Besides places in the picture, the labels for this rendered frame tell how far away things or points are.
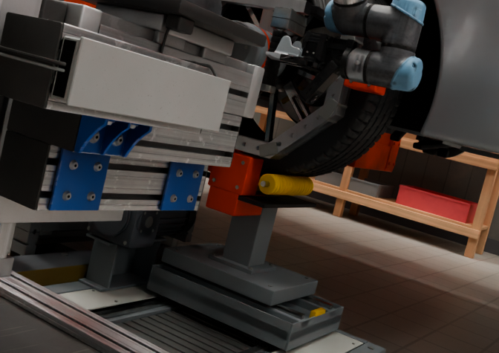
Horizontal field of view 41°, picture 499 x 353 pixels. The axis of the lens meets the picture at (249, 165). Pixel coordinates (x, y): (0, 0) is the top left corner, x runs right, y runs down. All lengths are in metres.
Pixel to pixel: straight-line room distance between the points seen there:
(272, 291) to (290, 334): 0.13
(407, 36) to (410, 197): 4.08
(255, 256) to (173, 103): 1.29
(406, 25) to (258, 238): 0.86
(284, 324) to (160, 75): 1.18
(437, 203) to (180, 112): 4.70
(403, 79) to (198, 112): 0.69
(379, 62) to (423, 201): 4.04
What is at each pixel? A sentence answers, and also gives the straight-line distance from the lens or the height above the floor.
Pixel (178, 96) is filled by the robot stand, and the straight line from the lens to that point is 0.80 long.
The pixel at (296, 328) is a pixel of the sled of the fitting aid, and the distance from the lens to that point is 1.86.
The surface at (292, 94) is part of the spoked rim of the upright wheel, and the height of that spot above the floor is 0.77.
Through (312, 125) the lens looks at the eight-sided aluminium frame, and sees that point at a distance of 1.77.
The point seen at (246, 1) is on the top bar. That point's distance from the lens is 1.71.
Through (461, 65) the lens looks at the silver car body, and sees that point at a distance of 1.89.
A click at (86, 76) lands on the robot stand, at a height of 0.69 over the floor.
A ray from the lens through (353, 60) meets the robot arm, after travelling 1.49.
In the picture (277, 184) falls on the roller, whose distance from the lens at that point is 1.82.
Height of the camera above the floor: 0.70
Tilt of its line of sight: 5 degrees down
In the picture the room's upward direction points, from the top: 14 degrees clockwise
